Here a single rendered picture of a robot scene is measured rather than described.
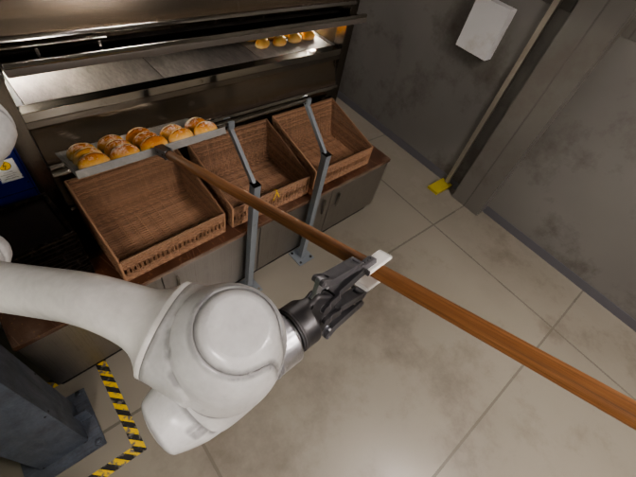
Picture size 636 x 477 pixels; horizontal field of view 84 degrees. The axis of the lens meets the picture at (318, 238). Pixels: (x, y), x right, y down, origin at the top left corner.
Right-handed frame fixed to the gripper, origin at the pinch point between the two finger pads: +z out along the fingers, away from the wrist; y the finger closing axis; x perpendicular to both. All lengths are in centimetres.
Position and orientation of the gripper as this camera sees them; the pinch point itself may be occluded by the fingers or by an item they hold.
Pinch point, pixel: (374, 270)
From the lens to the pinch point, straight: 66.0
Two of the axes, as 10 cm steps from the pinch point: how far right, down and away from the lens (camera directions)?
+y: 0.6, 8.2, 5.7
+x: 6.8, 3.8, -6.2
